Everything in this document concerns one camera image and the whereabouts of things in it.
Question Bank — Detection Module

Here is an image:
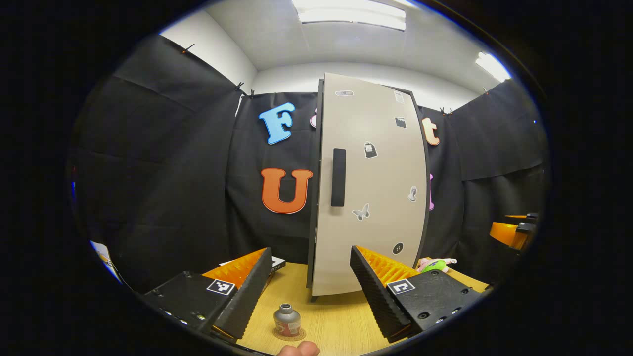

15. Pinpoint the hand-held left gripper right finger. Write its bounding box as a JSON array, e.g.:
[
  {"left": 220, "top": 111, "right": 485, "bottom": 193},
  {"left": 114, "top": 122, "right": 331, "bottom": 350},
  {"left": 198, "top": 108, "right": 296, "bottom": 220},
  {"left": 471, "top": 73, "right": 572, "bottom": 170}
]
[{"left": 349, "top": 245, "right": 483, "bottom": 344}]

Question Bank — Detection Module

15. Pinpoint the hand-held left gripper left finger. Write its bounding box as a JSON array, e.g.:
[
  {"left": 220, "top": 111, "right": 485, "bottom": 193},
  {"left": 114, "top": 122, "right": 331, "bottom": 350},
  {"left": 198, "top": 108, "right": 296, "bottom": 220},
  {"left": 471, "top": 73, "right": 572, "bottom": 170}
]
[{"left": 142, "top": 247, "right": 273, "bottom": 341}]

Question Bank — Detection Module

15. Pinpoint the silver red label bottle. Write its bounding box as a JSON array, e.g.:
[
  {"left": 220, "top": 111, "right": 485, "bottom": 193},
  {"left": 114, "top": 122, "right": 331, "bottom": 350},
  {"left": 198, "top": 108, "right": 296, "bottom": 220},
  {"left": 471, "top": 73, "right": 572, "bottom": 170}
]
[{"left": 273, "top": 303, "right": 302, "bottom": 338}]

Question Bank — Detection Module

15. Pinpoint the round brown coaster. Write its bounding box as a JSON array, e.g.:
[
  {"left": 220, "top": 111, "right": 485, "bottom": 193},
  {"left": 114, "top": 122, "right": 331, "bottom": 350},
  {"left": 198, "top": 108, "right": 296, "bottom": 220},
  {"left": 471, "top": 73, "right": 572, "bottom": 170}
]
[{"left": 271, "top": 326, "right": 307, "bottom": 342}]

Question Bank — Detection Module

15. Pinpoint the grey cabinet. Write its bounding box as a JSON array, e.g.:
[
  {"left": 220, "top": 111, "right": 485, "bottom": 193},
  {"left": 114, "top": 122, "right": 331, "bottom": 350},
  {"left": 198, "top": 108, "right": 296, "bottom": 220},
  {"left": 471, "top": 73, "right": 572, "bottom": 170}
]
[{"left": 306, "top": 78, "right": 432, "bottom": 303}]

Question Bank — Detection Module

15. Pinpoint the beige cabinet door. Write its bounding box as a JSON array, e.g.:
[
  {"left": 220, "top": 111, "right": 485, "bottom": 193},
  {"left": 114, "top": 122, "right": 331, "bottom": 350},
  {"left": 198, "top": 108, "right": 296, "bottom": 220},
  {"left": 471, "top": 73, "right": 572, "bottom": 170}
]
[{"left": 311, "top": 73, "right": 429, "bottom": 297}]

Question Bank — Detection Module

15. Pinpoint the black cabinet door handle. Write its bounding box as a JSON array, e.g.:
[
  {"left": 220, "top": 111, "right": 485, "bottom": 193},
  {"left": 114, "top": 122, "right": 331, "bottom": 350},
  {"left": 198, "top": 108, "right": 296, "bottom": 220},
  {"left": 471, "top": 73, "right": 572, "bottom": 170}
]
[{"left": 330, "top": 148, "right": 347, "bottom": 207}]

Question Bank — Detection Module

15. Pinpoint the white cover book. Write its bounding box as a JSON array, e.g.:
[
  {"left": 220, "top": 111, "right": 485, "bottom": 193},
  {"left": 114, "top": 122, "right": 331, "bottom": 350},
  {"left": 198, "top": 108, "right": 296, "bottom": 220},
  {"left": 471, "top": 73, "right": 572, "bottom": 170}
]
[{"left": 219, "top": 255, "right": 287, "bottom": 278}]

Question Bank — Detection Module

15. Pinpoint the pink green plush toy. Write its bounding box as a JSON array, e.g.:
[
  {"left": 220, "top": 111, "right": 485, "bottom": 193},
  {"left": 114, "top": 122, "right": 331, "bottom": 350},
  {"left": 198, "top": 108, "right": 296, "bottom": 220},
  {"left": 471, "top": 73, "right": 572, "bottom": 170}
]
[{"left": 416, "top": 257, "right": 458, "bottom": 274}]

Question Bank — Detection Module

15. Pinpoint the black backdrop cloth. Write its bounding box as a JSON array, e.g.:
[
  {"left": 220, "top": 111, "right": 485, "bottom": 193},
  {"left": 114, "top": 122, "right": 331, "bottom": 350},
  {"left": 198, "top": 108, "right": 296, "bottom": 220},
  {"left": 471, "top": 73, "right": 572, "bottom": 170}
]
[{"left": 69, "top": 34, "right": 550, "bottom": 292}]

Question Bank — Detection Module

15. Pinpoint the white side desk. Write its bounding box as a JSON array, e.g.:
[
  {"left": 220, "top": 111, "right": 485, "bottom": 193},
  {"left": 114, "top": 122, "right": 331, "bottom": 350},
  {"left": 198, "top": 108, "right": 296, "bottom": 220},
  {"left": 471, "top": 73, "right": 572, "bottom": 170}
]
[{"left": 90, "top": 241, "right": 122, "bottom": 283}]

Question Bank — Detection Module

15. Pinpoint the small ceiling light panel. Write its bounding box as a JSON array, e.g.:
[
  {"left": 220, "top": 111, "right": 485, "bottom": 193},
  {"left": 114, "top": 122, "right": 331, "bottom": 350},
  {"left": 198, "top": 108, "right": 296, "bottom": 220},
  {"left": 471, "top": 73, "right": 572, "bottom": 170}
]
[{"left": 475, "top": 51, "right": 511, "bottom": 83}]

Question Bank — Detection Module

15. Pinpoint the large ceiling light panel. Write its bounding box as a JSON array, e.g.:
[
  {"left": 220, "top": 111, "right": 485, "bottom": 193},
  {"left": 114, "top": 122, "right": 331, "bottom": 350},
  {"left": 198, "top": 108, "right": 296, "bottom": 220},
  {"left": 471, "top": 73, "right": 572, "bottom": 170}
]
[{"left": 292, "top": 0, "right": 407, "bottom": 31}]

